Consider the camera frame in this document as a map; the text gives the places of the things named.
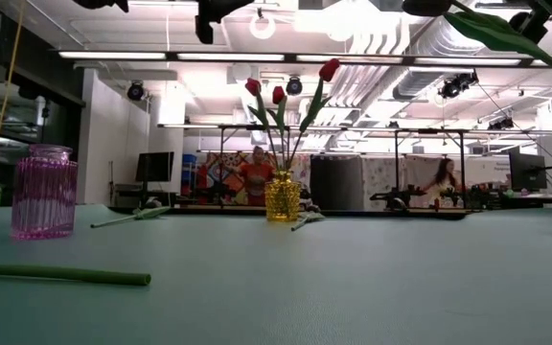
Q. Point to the green stem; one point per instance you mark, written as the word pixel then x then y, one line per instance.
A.
pixel 65 274

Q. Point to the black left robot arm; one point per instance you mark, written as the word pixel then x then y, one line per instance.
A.
pixel 98 4

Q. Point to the yellow glass vase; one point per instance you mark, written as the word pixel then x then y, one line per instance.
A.
pixel 283 196

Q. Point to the pink ribbed glass vase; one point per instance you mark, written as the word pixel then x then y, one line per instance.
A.
pixel 43 196

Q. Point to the long light bar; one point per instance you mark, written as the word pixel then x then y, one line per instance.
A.
pixel 237 56

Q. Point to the black ceiling spotlight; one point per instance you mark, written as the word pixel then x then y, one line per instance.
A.
pixel 501 123
pixel 293 86
pixel 135 91

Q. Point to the blue bin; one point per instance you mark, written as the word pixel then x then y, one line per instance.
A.
pixel 189 167

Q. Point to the black monitor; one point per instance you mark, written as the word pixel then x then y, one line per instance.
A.
pixel 527 171
pixel 154 167

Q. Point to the colourful patterned quilt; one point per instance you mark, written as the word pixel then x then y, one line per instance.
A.
pixel 218 171

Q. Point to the person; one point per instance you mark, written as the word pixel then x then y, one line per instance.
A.
pixel 441 184
pixel 256 177

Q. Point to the black curtain panel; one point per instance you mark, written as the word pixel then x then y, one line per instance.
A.
pixel 336 182

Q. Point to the thin yellow pole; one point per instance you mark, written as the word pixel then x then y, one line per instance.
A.
pixel 9 76

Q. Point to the white cloth panel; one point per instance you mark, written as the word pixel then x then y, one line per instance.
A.
pixel 381 175

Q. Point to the teal table mat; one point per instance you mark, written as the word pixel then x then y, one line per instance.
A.
pixel 305 287

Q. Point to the black ceiling camera cluster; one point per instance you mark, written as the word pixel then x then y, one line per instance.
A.
pixel 458 84

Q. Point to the silver ventilation duct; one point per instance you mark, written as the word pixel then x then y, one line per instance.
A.
pixel 420 81

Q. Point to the black metal rig frame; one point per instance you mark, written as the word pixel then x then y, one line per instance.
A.
pixel 462 163
pixel 222 163

